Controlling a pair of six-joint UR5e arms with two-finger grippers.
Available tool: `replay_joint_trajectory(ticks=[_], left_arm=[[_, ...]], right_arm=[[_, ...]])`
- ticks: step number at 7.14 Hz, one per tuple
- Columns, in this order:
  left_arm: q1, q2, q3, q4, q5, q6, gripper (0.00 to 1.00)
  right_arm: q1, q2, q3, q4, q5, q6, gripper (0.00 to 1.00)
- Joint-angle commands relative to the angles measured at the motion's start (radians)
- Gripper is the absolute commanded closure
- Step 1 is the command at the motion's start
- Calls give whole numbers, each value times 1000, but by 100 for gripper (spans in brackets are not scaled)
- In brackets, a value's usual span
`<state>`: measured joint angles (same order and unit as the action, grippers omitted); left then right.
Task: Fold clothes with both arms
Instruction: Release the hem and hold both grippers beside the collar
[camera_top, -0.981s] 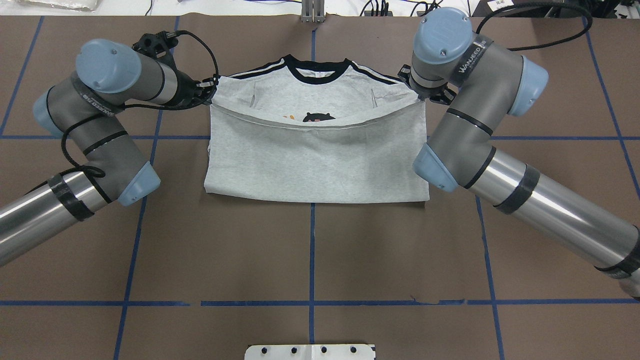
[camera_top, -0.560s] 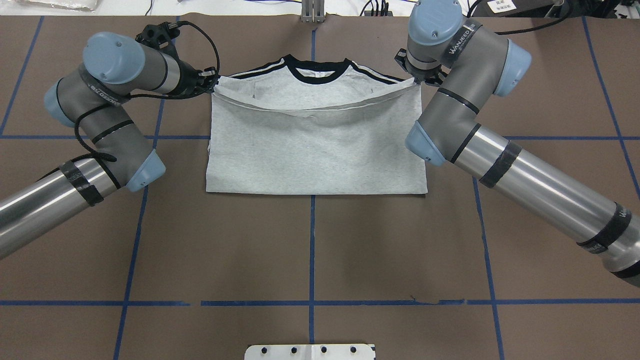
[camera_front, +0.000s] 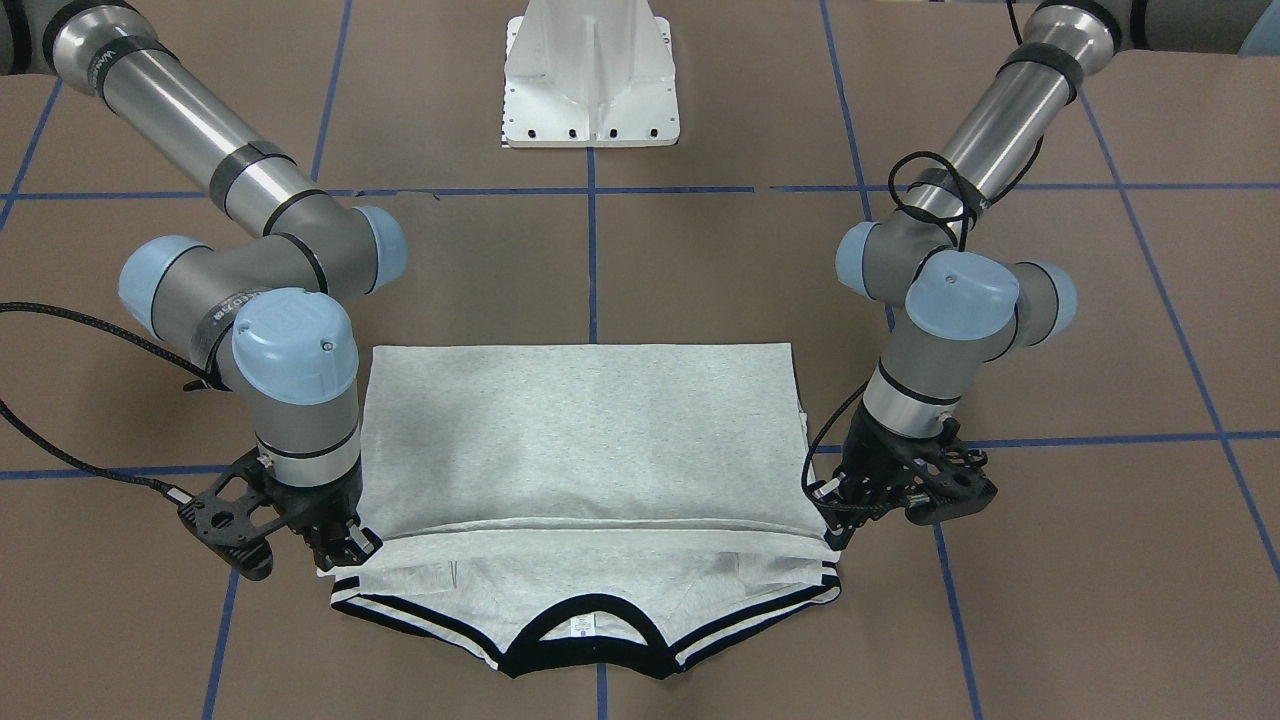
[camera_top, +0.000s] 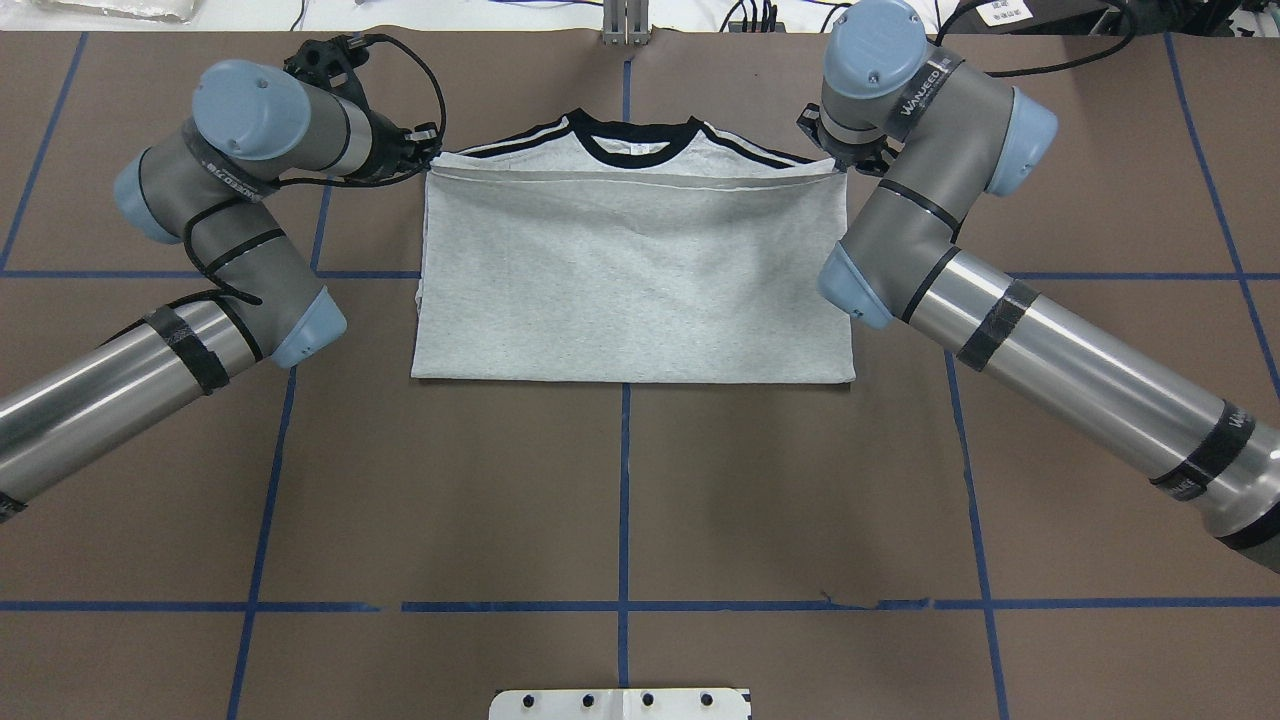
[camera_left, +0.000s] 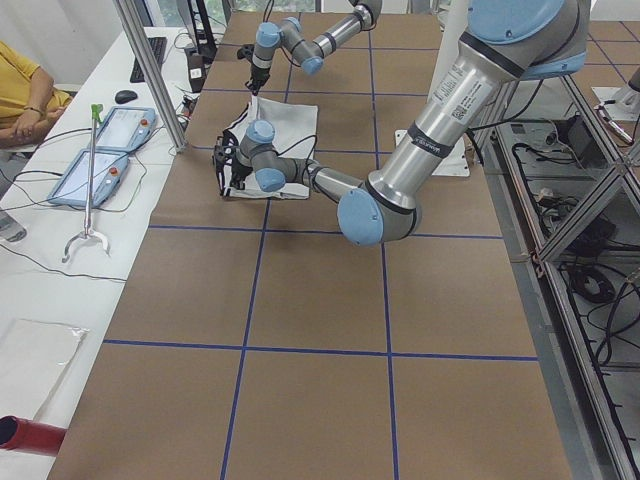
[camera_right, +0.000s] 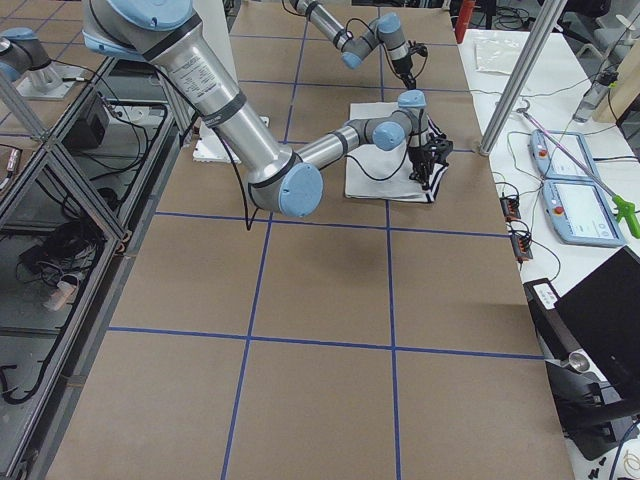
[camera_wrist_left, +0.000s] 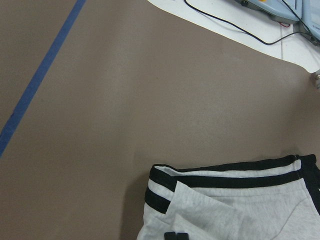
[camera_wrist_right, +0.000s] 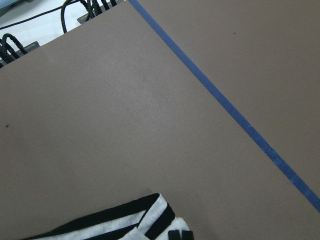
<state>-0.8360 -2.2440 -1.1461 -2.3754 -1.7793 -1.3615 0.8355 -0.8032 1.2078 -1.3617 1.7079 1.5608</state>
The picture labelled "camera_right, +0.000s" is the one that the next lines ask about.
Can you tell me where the near blue teach pendant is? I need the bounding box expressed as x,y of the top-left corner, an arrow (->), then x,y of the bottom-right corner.
542,179 -> 626,248

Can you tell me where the grey cartoon print t-shirt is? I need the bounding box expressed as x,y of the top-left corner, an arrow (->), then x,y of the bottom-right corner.
344,102 -> 448,204

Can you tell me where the far blue teach pendant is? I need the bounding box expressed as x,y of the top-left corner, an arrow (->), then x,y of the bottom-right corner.
529,129 -> 599,180

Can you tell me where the black monitor stand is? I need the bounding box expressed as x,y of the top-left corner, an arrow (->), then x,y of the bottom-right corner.
524,279 -> 639,460

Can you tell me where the near orange black usb hub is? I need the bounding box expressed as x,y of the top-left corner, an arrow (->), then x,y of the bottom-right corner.
509,230 -> 533,264

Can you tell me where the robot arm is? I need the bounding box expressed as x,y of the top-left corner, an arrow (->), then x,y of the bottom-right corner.
83,1 -> 453,217
289,0 -> 428,90

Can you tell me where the metal reacher grabber tool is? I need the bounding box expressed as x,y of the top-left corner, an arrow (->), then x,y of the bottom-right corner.
516,99 -> 639,238

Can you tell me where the black laptop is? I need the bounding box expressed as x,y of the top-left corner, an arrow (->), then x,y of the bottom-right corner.
555,247 -> 639,399

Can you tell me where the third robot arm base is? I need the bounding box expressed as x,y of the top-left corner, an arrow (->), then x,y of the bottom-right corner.
1,27 -> 71,100

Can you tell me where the orange black usb hub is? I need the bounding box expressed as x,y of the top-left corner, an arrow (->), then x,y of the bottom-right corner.
509,230 -> 533,264
499,195 -> 521,222

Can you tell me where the clear water bottle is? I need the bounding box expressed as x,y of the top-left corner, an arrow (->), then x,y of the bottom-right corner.
572,68 -> 619,123

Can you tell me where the blue teach pendant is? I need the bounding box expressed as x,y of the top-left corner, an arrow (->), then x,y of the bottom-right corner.
542,179 -> 626,248
529,129 -> 599,180

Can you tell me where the clear plastic bag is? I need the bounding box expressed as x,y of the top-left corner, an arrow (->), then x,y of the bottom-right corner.
475,39 -> 524,75

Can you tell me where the far orange black usb hub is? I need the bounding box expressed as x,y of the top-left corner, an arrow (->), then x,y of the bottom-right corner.
499,195 -> 521,222

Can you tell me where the red cylinder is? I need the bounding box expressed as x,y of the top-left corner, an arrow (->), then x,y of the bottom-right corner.
454,0 -> 476,44

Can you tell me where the aluminium frame post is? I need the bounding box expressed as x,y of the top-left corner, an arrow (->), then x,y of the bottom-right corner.
478,0 -> 567,156

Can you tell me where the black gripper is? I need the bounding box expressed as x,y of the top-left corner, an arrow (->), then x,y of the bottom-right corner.
408,138 -> 453,191
388,41 -> 428,90

